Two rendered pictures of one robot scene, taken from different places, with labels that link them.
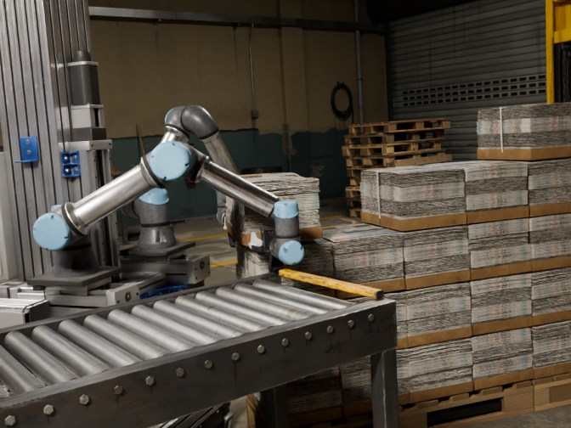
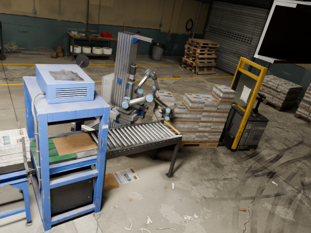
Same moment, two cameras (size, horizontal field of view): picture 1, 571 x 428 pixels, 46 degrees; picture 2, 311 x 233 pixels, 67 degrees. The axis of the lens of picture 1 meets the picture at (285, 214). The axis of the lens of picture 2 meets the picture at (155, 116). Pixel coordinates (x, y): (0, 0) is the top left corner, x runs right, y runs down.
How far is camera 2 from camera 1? 204 cm
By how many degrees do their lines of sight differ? 20
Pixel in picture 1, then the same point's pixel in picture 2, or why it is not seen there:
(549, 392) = (208, 144)
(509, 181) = (214, 105)
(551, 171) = (223, 104)
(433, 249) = (194, 115)
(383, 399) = (176, 149)
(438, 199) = (198, 107)
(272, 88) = (168, 17)
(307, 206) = (171, 104)
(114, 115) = (117, 18)
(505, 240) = (209, 116)
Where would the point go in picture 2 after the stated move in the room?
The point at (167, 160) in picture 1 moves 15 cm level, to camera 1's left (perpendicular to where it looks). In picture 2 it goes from (149, 98) to (139, 97)
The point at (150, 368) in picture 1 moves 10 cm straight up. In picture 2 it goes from (146, 144) to (146, 138)
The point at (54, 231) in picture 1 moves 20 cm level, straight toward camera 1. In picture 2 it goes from (126, 105) to (128, 111)
